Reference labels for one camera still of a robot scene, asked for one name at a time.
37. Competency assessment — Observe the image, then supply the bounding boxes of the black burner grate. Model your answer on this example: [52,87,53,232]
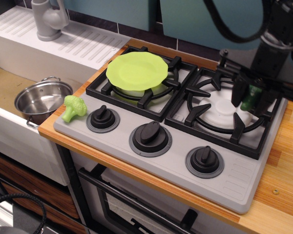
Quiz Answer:
[165,68,282,159]
[86,46,198,122]

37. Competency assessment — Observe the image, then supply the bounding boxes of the black braided cable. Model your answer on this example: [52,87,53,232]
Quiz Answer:
[0,192,47,234]

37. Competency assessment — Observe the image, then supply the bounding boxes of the wooden drawer front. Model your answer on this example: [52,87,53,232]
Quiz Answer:
[0,153,86,234]

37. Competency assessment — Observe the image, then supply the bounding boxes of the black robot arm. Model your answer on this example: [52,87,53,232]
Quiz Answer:
[207,0,293,117]

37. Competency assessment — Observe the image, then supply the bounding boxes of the grey toy faucet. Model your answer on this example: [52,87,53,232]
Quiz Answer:
[31,0,69,41]

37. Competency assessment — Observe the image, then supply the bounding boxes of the black right stove knob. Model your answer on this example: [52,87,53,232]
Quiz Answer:
[185,146,225,179]

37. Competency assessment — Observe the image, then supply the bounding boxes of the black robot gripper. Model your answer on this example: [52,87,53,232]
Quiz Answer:
[217,42,293,117]

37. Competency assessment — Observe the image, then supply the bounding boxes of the stainless steel pot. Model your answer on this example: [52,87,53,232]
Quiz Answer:
[14,76,73,128]

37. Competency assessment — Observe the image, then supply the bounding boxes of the dark green toy pickle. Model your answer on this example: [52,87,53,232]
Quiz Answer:
[240,85,262,111]

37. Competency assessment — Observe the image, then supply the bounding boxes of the black stove knob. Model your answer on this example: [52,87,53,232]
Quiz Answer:
[86,105,120,134]
[129,121,172,157]
[185,146,225,179]

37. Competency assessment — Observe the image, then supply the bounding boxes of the black left burner grate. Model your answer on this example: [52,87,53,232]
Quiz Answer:
[86,46,198,122]

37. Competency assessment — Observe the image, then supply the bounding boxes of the white toy sink unit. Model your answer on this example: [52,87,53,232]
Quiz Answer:
[0,6,129,186]

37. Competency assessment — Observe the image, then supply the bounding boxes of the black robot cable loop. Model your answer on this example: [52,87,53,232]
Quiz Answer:
[202,0,272,43]

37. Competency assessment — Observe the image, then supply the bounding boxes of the toy oven door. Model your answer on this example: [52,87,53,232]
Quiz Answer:
[78,164,242,234]

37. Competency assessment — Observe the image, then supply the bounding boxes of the black left stove knob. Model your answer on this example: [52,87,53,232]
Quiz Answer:
[86,105,120,134]

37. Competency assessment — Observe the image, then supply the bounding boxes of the black middle stove knob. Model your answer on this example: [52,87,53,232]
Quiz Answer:
[129,121,172,157]

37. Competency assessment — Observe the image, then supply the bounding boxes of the lime green plastic plate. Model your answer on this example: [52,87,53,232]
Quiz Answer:
[106,52,168,91]

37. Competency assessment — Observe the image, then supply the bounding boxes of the grey toy stove top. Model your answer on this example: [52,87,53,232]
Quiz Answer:
[53,46,289,215]

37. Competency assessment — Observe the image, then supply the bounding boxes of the light green toy cauliflower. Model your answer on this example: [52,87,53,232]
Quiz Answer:
[62,95,87,122]

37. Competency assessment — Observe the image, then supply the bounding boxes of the black right burner grate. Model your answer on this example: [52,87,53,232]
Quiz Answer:
[165,68,282,159]

